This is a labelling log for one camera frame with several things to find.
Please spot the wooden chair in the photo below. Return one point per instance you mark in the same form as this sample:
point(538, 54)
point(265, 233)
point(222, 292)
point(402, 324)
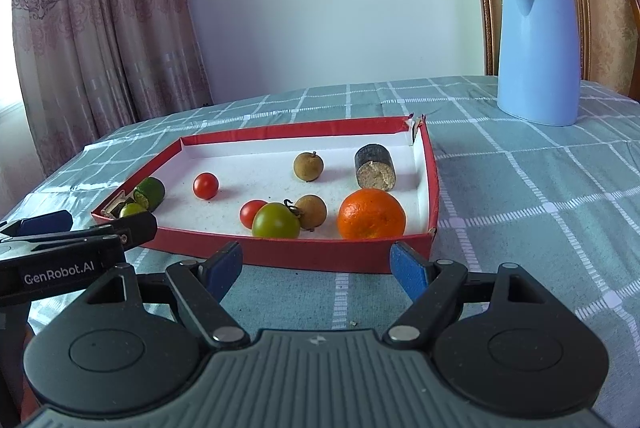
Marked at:
point(634, 38)

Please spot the blue electric kettle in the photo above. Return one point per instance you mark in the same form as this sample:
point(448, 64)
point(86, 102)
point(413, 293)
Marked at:
point(537, 58)

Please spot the green checked tablecloth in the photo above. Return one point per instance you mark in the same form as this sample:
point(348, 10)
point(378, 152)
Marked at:
point(525, 208)

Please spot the pale sugarcane piece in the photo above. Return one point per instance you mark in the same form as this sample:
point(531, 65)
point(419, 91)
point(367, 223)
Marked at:
point(114, 208)

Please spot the red cherry tomato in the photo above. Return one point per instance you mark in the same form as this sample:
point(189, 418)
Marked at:
point(249, 214)
point(206, 186)

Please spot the brown longan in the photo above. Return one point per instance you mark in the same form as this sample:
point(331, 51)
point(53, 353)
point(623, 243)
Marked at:
point(314, 212)
point(308, 166)

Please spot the green tomato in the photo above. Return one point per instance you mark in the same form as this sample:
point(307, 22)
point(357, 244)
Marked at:
point(275, 221)

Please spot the orange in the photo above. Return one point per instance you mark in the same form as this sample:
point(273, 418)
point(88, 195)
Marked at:
point(371, 214)

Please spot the patterned beige curtain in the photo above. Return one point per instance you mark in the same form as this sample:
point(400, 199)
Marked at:
point(100, 33)

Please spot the red cardboard tray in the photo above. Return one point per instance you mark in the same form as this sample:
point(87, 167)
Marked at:
point(260, 158)

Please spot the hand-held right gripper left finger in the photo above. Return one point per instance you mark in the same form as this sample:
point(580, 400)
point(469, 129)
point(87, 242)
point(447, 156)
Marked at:
point(222, 269)

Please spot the dark sugarcane piece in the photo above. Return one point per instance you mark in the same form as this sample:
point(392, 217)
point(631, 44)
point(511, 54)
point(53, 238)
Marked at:
point(375, 171)

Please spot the green lime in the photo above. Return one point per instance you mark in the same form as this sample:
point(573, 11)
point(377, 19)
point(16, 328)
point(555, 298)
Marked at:
point(132, 210)

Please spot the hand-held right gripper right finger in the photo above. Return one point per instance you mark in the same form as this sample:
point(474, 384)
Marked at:
point(407, 271)

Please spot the dark green cucumber piece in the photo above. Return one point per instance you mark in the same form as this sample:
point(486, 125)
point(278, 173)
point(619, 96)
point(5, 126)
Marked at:
point(152, 190)

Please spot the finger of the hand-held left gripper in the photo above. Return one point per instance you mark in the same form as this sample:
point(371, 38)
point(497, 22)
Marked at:
point(47, 222)
point(135, 228)

